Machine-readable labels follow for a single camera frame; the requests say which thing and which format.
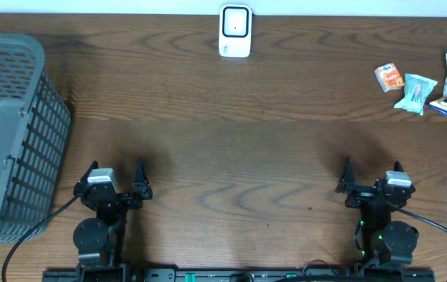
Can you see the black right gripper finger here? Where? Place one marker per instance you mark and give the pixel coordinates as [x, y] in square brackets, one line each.
[398, 167]
[347, 180]

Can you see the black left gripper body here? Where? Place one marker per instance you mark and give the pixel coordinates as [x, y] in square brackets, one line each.
[129, 200]

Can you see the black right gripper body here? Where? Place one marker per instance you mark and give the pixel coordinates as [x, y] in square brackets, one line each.
[361, 194]

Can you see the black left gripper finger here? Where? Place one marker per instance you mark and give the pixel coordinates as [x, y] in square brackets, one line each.
[82, 185]
[141, 182]

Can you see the mint green wipes packet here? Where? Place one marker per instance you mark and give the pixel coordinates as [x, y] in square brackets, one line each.
[417, 89]

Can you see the orange small carton box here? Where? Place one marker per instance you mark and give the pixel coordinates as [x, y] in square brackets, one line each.
[389, 78]

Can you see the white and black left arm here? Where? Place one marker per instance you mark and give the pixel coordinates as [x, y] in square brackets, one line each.
[100, 239]

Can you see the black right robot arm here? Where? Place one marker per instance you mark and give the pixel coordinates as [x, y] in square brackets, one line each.
[382, 241]

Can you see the white barcode scanner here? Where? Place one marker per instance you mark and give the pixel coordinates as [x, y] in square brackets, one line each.
[235, 31]

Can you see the grey plastic mesh basket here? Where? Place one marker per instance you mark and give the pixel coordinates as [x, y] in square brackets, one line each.
[35, 127]

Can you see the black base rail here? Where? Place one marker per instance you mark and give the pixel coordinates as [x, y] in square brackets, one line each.
[211, 275]

